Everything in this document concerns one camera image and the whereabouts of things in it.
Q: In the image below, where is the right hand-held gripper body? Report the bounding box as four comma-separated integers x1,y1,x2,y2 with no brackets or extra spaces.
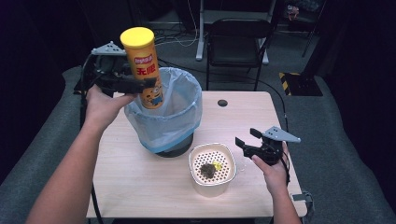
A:
243,125,302,166

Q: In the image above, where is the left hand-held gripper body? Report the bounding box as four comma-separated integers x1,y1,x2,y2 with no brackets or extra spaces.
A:
90,41,148,96

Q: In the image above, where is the yellow chip can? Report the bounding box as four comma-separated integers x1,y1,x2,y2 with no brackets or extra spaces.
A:
120,26,164,110

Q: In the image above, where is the bin with blue bag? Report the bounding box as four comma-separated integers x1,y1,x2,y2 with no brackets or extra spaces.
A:
123,66,204,154

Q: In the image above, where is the black trash bin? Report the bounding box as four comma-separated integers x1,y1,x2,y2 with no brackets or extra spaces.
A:
154,132,195,159

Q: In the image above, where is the person's right hand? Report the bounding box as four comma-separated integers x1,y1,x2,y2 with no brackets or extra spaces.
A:
250,141,291,198

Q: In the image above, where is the person's left hand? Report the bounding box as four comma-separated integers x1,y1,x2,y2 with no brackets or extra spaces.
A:
83,83,138,132

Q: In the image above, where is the dark tea residue clump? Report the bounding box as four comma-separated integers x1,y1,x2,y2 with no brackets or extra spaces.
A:
199,162,218,179

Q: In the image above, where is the white strainer container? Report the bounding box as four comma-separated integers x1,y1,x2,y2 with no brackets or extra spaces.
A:
188,142,238,199

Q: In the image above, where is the grey table clamp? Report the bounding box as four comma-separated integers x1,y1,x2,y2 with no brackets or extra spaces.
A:
291,190,316,217

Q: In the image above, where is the yellow black striped floor mat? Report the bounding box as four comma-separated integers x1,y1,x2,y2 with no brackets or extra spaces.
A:
278,71,324,97

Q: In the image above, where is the black folding chair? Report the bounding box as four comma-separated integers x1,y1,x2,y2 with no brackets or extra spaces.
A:
205,17,276,91

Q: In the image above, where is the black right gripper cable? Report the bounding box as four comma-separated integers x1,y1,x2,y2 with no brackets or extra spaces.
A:
279,141,292,187

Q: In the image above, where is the black floor cable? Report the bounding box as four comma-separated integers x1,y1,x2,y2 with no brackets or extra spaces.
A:
157,57,290,133

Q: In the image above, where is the white floor cable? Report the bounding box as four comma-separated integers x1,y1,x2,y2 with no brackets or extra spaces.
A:
154,0,200,49

